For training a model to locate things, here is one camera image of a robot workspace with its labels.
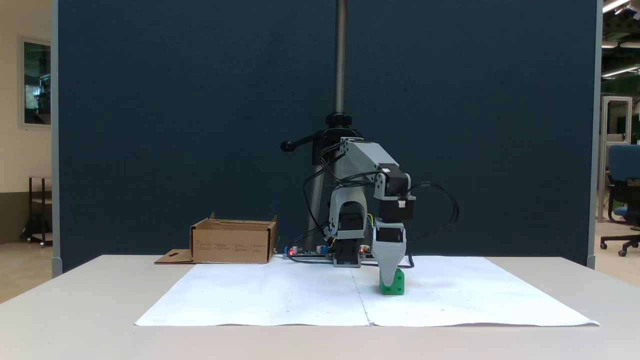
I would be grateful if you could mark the circuit board with blue terminals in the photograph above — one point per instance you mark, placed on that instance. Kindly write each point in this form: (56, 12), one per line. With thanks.
(305, 254)

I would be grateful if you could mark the dark wheeled cart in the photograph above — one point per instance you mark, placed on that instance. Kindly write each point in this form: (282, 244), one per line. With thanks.
(42, 210)

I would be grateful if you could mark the circuit board with white connectors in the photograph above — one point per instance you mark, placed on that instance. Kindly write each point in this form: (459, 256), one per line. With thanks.
(366, 255)

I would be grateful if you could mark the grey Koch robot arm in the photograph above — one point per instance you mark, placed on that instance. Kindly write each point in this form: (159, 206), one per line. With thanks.
(367, 152)

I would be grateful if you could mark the brown cardboard box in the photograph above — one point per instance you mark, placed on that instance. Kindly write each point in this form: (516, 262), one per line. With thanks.
(232, 245)

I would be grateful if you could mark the dark blue partition panel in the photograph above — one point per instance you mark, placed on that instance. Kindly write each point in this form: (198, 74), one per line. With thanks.
(150, 100)

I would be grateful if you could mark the black stand with metal pole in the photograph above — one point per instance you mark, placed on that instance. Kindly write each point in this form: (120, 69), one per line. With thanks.
(340, 50)

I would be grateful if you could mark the white paper sheet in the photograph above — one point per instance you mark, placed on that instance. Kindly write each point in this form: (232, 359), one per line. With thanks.
(465, 300)
(270, 295)

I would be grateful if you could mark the green dice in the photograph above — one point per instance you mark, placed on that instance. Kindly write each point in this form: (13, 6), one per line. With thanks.
(398, 285)

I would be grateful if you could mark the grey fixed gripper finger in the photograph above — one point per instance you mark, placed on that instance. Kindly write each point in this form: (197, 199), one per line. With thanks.
(389, 260)

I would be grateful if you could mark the ceiling strip light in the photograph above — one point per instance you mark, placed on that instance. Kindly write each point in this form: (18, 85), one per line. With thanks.
(614, 5)
(620, 71)

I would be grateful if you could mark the blue office chair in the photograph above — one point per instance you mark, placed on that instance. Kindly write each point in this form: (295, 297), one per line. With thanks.
(625, 165)

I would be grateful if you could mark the aluminium frame cabinet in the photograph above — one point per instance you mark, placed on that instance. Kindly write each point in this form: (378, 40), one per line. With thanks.
(604, 150)

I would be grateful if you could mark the framed wall window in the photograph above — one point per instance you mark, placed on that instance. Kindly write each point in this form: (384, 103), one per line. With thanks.
(37, 82)

